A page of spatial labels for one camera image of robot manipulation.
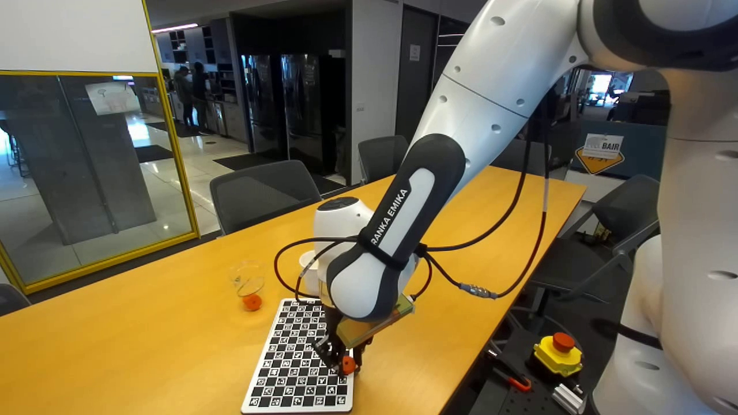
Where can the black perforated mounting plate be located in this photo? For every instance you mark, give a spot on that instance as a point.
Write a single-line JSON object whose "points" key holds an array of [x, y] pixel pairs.
{"points": [[477, 404]]}

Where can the grey office chair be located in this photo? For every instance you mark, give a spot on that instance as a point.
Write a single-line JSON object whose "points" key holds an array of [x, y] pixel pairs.
{"points": [[623, 221], [261, 197], [531, 157], [382, 157]]}

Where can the black clamp with orange grip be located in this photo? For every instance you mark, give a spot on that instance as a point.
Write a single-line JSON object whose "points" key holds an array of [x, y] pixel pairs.
{"points": [[517, 382]]}

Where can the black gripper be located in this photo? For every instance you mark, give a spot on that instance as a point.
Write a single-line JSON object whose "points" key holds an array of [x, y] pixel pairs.
{"points": [[331, 326]]}

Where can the black white marker board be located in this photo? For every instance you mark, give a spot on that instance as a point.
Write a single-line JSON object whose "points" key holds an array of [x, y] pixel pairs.
{"points": [[291, 360]]}

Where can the person in black clothes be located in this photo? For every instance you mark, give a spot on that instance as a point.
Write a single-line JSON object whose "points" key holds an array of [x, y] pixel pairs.
{"points": [[188, 96]]}

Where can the yellow framed glass partition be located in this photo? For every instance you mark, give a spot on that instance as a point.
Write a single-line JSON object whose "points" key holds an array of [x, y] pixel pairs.
{"points": [[93, 185]]}

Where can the white paper cup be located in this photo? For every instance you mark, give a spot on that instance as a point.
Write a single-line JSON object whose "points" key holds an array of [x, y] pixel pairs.
{"points": [[307, 278]]}

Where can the orange round block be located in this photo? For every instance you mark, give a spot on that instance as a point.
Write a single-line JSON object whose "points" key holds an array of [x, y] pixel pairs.
{"points": [[349, 367], [251, 286], [253, 303]]}

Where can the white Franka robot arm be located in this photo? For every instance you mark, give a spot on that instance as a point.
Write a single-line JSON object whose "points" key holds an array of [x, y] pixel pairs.
{"points": [[499, 84]]}

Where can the yellow diamond caution sign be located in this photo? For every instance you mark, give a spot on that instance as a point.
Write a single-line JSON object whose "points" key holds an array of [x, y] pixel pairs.
{"points": [[600, 152]]}

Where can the white panel above glass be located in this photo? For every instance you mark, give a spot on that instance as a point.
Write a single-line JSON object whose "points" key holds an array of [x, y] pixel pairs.
{"points": [[76, 36]]}

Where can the yellow red emergency stop button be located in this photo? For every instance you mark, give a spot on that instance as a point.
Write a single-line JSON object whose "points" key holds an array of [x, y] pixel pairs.
{"points": [[558, 354]]}

